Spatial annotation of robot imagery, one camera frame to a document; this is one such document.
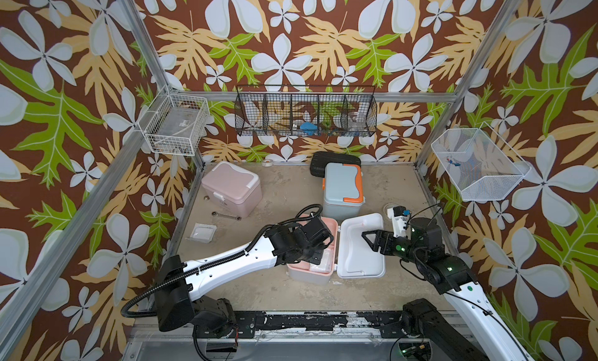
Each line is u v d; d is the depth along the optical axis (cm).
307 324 75
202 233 96
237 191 91
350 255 76
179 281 40
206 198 105
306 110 99
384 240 64
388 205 104
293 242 52
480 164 82
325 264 75
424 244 55
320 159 114
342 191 91
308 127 95
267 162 123
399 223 66
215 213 101
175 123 86
